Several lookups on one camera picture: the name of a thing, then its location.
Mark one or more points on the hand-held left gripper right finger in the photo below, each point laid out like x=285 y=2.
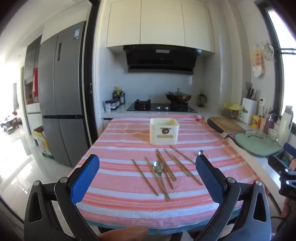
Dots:
x=208 y=178

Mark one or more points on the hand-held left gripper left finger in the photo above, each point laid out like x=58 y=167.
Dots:
x=85 y=177

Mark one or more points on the silver metal spoon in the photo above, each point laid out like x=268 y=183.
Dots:
x=158 y=167

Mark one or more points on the cream utensil holder box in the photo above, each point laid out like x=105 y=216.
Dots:
x=164 y=132

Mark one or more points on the person's right forearm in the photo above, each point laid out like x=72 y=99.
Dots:
x=289 y=207

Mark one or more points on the person's left hand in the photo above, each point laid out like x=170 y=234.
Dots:
x=122 y=234

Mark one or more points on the clear drinking glass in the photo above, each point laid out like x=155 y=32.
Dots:
x=273 y=136

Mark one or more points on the green cutting board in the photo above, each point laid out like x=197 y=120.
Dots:
x=252 y=143

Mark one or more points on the yellow cardboard box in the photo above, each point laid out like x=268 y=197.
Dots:
x=42 y=143

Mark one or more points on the pink white striped tablecloth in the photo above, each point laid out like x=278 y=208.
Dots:
x=129 y=208

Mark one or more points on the white thermos bottle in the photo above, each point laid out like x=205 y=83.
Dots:
x=285 y=127

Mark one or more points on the purple soap bottle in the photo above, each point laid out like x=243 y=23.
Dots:
x=269 y=125

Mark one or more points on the small yellow box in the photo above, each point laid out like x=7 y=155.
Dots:
x=256 y=122

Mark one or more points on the spice jar with black lid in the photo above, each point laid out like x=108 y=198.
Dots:
x=108 y=106

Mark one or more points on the glass french press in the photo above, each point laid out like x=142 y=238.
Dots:
x=202 y=100

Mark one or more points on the white knife block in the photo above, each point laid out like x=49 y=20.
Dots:
x=249 y=111

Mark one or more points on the black gas stove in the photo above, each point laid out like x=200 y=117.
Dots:
x=159 y=107

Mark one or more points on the dark wok with lid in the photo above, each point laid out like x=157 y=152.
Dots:
x=178 y=97

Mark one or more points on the grey refrigerator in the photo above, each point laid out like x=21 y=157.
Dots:
x=62 y=92

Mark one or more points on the dark sauce bottle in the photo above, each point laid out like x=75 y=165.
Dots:
x=122 y=97
x=116 y=95

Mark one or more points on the dark wooden furniture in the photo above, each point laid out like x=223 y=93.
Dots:
x=10 y=124

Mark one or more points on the red hanging cloth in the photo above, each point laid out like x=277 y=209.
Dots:
x=35 y=81

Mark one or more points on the black range hood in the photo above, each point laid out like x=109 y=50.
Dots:
x=159 y=60

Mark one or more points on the grey storage cabinet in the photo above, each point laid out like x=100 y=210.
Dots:
x=31 y=58

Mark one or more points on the white upper cabinets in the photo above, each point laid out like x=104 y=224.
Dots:
x=159 y=23

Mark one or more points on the black door frame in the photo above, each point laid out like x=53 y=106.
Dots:
x=91 y=69

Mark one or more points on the patterned hanging wall bag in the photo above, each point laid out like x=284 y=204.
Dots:
x=258 y=61

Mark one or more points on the black window frame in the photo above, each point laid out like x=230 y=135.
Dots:
x=276 y=46

